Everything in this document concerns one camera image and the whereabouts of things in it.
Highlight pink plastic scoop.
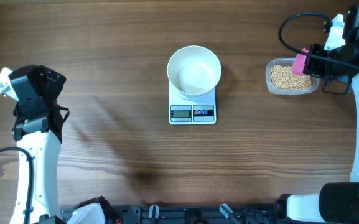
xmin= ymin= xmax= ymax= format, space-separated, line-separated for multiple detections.
xmin=292 ymin=54 xmax=307 ymax=76

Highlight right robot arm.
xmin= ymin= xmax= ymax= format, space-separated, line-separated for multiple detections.
xmin=272 ymin=4 xmax=359 ymax=223

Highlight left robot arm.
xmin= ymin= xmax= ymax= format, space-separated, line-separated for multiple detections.
xmin=8 ymin=65 xmax=67 ymax=223

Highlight white digital kitchen scale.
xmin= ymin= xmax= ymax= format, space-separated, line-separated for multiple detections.
xmin=168 ymin=82 xmax=217 ymax=125

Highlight white bowl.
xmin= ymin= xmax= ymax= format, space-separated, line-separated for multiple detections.
xmin=166 ymin=45 xmax=222 ymax=98

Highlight yellow soybeans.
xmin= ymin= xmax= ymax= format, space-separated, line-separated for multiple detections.
xmin=270 ymin=65 xmax=312 ymax=90

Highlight clear plastic container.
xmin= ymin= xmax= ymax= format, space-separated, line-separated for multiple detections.
xmin=266 ymin=58 xmax=320 ymax=95

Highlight black left camera cable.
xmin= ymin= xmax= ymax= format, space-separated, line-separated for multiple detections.
xmin=0 ymin=90 xmax=71 ymax=224

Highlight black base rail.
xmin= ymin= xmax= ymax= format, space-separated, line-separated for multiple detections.
xmin=60 ymin=203 xmax=279 ymax=224

